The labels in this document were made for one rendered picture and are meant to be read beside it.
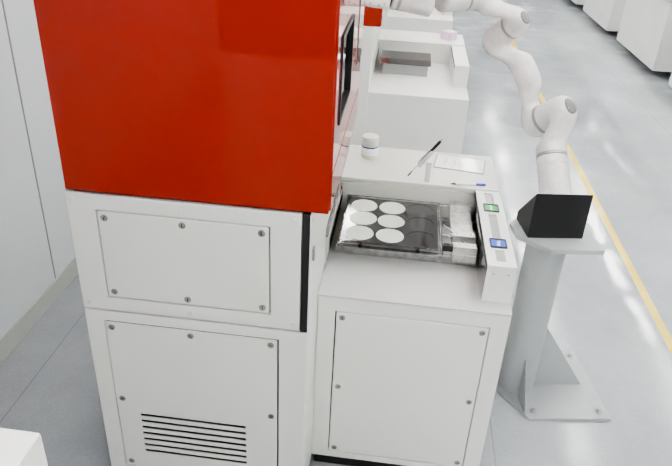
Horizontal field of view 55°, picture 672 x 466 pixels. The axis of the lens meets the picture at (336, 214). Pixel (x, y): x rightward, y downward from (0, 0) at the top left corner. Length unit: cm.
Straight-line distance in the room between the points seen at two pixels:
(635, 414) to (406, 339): 135
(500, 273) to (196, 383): 104
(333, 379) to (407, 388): 26
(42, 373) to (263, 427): 131
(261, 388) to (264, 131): 87
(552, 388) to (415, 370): 104
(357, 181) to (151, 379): 107
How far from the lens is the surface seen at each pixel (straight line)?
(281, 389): 213
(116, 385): 231
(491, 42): 280
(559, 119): 268
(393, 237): 230
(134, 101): 175
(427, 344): 221
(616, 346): 359
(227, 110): 167
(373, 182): 258
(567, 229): 264
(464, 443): 252
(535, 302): 279
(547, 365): 312
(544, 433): 299
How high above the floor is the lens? 205
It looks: 28 degrees down
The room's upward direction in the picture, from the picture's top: 3 degrees clockwise
